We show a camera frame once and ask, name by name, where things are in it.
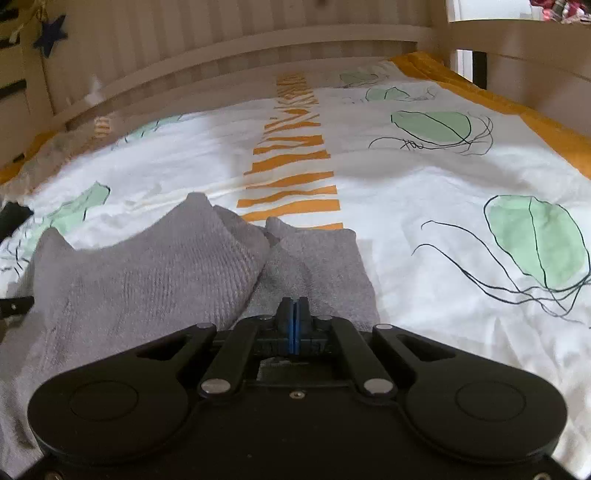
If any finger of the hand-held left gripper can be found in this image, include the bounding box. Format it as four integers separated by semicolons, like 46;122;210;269
0;295;36;320

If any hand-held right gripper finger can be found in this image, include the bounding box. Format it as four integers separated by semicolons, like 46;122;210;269
292;298;455;398
136;298;293;398

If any grey hoodie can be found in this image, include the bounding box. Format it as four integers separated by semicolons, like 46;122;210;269
0;191;382;467

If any colourful clothes pile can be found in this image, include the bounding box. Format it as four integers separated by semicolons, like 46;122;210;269
530;0;591;23

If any black folded cloth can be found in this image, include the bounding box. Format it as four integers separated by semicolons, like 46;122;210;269
0;202;34;238

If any leaf printed white duvet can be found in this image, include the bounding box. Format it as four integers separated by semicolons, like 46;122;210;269
0;51;591;472

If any blue star decoration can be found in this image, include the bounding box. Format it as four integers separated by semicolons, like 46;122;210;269
32;14;68;58

